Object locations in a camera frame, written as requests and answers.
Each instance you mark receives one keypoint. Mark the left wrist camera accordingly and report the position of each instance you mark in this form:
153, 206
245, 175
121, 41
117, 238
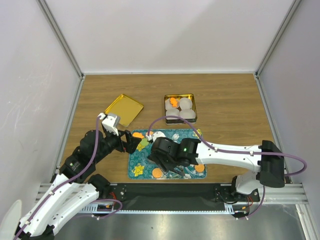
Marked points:
110, 122

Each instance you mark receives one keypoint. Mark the orange fish shaped cookie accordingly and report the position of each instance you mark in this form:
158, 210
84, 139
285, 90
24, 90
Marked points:
138, 135
174, 102

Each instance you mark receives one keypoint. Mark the aluminium frame rail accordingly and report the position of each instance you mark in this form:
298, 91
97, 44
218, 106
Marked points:
289, 194

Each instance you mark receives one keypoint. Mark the teal floral serving tray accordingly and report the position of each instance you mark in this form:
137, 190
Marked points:
140, 168

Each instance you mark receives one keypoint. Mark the snowman cookie tin lid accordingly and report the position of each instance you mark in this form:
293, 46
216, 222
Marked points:
126, 108

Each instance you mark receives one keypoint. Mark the orange round cookie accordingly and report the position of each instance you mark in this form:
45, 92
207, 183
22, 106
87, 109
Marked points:
150, 133
157, 173

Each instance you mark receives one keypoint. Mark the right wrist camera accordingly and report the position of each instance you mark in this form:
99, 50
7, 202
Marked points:
157, 134

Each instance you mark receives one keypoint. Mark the tan dotted round biscuit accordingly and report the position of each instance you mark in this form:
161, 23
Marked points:
199, 168

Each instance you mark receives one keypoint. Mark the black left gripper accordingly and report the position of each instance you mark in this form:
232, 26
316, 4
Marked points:
132, 142

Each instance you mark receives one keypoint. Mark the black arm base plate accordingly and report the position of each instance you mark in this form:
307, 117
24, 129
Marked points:
177, 196

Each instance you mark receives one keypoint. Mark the white cable duct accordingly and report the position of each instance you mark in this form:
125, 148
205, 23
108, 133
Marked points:
92, 208

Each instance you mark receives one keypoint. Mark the green round cookie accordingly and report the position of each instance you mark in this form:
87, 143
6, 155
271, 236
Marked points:
144, 142

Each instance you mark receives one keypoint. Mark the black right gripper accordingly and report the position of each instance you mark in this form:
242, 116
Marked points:
164, 167

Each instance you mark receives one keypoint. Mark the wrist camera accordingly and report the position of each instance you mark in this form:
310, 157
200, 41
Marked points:
157, 134
110, 122

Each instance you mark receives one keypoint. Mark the square cookie tin box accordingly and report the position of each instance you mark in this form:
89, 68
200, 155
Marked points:
179, 96

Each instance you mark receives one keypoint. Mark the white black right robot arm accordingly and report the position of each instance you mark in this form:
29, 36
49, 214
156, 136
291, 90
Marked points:
264, 163

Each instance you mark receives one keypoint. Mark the white paper cupcake liner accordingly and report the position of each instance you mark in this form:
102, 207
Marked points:
168, 106
187, 114
172, 114
185, 103

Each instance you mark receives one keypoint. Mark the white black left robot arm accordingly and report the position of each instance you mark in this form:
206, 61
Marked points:
75, 186

